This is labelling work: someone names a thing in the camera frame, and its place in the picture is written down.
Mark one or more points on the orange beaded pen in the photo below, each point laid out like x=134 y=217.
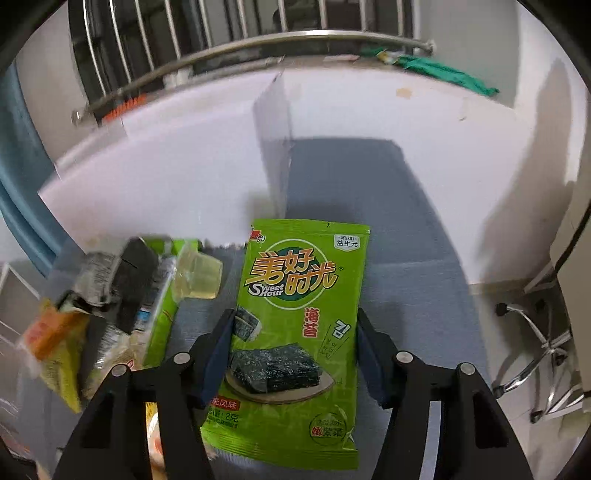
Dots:
x=123 y=107

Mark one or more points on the chrome office chair base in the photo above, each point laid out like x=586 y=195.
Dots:
x=540 y=350

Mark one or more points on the grey-blue tablecloth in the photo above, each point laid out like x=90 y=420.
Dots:
x=415 y=230

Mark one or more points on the blue curtain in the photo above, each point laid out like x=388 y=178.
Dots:
x=27 y=184

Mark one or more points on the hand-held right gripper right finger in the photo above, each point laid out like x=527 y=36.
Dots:
x=369 y=364

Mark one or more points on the beige tape piece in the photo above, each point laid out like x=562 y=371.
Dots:
x=405 y=94

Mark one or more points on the green seaweed snack packet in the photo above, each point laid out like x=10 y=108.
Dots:
x=295 y=295

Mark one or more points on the white cardboard box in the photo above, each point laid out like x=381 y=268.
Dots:
x=184 y=175

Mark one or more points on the pile of snack packets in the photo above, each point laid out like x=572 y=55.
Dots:
x=115 y=295

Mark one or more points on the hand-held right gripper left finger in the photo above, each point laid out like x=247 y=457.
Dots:
x=216 y=357

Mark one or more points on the green wet wipes pack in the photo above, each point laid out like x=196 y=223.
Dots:
x=438 y=71

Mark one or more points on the clear jelly cup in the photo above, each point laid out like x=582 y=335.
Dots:
x=199 y=277

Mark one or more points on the steel window guard bars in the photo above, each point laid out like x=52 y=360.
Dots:
x=184 y=55

